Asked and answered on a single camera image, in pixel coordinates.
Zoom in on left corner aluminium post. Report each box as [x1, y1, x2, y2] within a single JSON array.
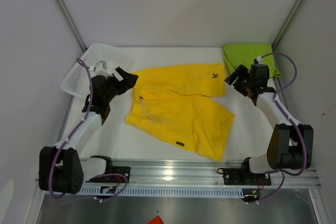
[[54, 0, 87, 52]]

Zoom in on white plastic basket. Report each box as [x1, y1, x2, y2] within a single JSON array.
[[60, 43, 134, 99]]

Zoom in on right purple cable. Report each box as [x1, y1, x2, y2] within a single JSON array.
[[236, 52, 308, 205]]

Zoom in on corner aluminium post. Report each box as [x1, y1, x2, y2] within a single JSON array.
[[271, 0, 306, 50], [54, 0, 87, 52]]

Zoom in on orange object at bottom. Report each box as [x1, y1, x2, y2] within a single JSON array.
[[148, 216, 164, 224]]

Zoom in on purple cable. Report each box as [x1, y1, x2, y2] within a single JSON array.
[[49, 58, 130, 204], [236, 52, 308, 205]]

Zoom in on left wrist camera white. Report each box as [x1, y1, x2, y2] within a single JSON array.
[[89, 60, 111, 78]]

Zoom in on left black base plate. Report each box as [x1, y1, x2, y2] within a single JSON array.
[[101, 166, 131, 183]]

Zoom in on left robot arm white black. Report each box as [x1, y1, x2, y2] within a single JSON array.
[[38, 67, 138, 197]]

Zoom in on aluminium mounting rail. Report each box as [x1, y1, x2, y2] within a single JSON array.
[[35, 158, 321, 189]]

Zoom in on right corner aluminium post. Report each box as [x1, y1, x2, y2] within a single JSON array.
[[271, 0, 306, 50]]

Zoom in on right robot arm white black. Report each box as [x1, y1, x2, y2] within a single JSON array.
[[225, 63, 314, 184]]

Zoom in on lime green shorts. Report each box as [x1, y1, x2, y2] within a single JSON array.
[[223, 43, 272, 75]]

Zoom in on right side aluminium rail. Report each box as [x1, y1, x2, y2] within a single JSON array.
[[271, 77, 307, 167]]

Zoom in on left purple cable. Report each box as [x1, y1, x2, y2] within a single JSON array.
[[49, 58, 130, 204]]

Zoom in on slotted cable duct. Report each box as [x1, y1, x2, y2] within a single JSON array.
[[78, 185, 244, 199]]

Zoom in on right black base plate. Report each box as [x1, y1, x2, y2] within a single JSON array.
[[217, 168, 271, 186]]

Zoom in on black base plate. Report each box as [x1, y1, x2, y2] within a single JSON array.
[[101, 166, 131, 183], [217, 168, 271, 186]]

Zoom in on yellow shorts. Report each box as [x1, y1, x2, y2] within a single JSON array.
[[125, 62, 235, 162]]

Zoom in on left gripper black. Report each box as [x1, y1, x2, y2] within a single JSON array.
[[104, 68, 138, 103]]

